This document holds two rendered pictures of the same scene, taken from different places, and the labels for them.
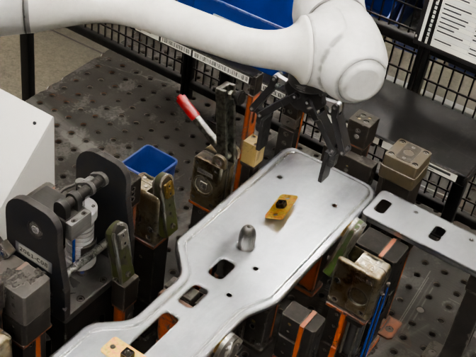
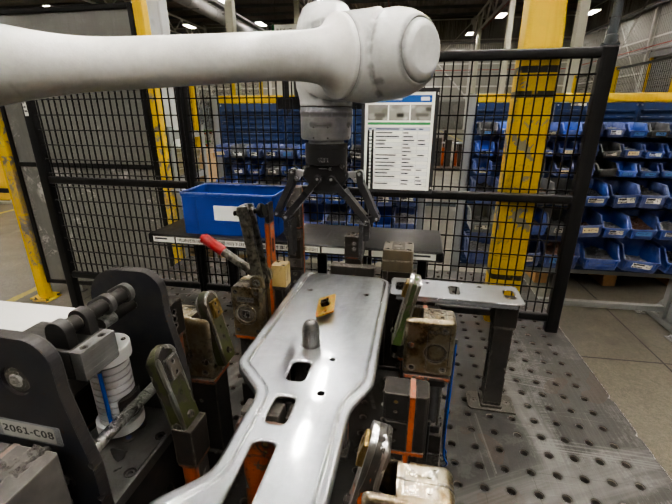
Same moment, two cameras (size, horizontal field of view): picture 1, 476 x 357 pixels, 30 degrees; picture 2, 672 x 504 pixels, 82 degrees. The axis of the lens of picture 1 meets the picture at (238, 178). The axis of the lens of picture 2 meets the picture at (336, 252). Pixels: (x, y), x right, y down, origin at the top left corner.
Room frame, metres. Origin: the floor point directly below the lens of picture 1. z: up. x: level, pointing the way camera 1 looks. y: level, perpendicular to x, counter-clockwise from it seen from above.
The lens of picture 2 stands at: (0.62, 0.10, 1.38)
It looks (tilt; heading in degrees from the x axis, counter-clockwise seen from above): 20 degrees down; 343
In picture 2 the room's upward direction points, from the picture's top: straight up
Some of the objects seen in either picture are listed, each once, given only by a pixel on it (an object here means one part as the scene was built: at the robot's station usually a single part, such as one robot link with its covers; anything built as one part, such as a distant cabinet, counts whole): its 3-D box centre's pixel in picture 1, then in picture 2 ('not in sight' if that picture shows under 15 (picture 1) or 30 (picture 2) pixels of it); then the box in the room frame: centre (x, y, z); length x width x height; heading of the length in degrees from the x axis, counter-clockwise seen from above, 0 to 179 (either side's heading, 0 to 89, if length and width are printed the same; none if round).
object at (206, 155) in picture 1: (206, 220); (256, 352); (1.39, 0.05, 0.88); 0.07 x 0.06 x 0.35; 62
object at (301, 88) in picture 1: (307, 86); (326, 167); (1.31, -0.09, 1.29); 0.08 x 0.07 x 0.09; 62
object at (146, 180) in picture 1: (143, 256); (204, 401); (1.25, 0.16, 0.88); 0.11 x 0.09 x 0.37; 62
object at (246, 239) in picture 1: (246, 239); (311, 335); (1.20, -0.03, 1.02); 0.03 x 0.03 x 0.07
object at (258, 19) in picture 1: (246, 18); (238, 209); (1.88, 0.04, 1.10); 0.30 x 0.17 x 0.13; 62
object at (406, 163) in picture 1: (388, 217); (395, 307); (1.49, -0.34, 0.88); 0.08 x 0.08 x 0.36; 62
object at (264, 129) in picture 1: (263, 132); (292, 235); (1.34, -0.03, 1.16); 0.03 x 0.01 x 0.07; 152
